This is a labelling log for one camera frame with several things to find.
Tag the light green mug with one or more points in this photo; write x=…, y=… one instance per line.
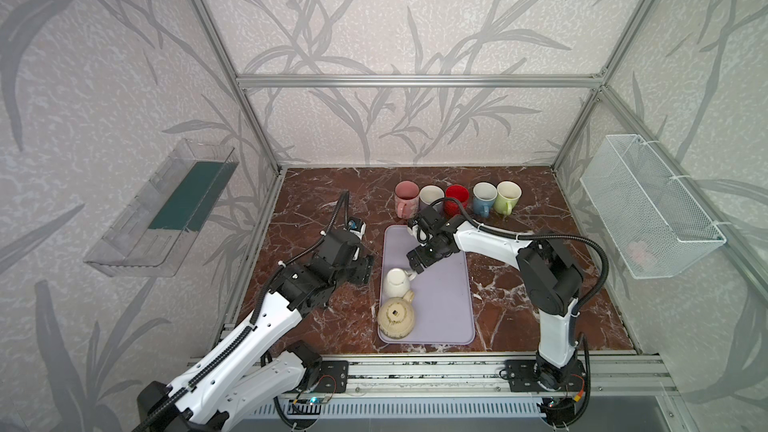
x=508, y=195

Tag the lavender mug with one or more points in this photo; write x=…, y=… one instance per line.
x=429, y=194

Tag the white mug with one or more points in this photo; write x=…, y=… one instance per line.
x=397, y=282

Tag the beige stoneware mug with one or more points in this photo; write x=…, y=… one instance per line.
x=396, y=316

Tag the red mug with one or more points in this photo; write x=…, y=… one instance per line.
x=456, y=200

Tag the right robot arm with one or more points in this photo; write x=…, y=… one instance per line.
x=552, y=278

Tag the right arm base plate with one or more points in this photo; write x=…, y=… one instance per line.
x=522, y=376

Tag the lavender plastic tray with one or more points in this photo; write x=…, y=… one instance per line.
x=442, y=302

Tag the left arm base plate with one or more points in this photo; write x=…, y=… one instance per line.
x=326, y=376

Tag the aluminium cage frame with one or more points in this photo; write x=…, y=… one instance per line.
x=597, y=83

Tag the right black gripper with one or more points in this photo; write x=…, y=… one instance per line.
x=420, y=255

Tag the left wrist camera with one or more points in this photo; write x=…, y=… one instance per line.
x=356, y=226

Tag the blue mug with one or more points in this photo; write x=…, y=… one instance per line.
x=484, y=195

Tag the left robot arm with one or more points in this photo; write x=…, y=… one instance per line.
x=289, y=296

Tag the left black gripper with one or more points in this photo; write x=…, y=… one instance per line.
x=362, y=266

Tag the aluminium front rail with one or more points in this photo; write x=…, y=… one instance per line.
x=418, y=375

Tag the white wire mesh basket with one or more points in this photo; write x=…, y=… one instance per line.
x=658, y=227

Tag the clear plastic wall bin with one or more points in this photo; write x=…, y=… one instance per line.
x=154, y=233

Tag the pink patterned mug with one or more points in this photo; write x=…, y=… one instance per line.
x=407, y=199

